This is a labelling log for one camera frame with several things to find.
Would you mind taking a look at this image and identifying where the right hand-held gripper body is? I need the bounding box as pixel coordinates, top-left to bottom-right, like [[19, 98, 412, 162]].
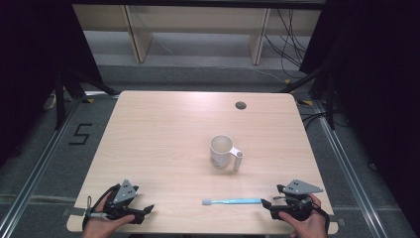
[[273, 178, 324, 222]]

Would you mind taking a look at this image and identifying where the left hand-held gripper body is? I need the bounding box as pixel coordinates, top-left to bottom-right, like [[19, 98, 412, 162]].
[[86, 178, 147, 220]]

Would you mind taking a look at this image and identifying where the blue toothbrush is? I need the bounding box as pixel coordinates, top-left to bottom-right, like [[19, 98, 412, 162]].
[[201, 197, 263, 206]]

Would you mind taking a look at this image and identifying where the person's right hand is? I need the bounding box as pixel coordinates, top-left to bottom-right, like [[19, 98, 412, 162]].
[[277, 193, 329, 238]]

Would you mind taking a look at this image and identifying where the person's left hand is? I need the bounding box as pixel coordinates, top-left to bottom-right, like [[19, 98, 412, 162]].
[[81, 191, 136, 238]]

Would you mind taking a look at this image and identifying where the white cup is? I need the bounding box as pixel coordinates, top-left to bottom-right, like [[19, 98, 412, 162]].
[[209, 134, 245, 173]]

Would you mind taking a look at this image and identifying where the black metal stand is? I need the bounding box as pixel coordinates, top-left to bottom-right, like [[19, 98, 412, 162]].
[[53, 65, 121, 131], [279, 63, 337, 131]]

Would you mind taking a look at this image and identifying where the black curtain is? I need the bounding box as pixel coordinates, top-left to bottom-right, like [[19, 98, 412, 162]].
[[299, 0, 420, 229], [0, 0, 104, 168]]

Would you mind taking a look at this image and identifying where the beige wooden desk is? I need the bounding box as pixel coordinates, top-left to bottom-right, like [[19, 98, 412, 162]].
[[72, 3, 323, 65]]

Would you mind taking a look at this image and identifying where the black wrist strap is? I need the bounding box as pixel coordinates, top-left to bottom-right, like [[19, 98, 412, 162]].
[[313, 201, 331, 234], [82, 195, 94, 229]]

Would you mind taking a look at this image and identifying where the aluminium floor rail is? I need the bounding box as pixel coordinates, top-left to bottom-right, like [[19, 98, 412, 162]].
[[0, 94, 87, 238], [312, 98, 388, 238]]

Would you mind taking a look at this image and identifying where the black floor cable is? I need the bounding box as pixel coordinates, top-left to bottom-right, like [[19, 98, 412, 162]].
[[299, 111, 351, 131]]

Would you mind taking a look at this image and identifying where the bundle of black cables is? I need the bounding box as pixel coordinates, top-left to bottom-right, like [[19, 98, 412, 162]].
[[263, 9, 312, 79]]

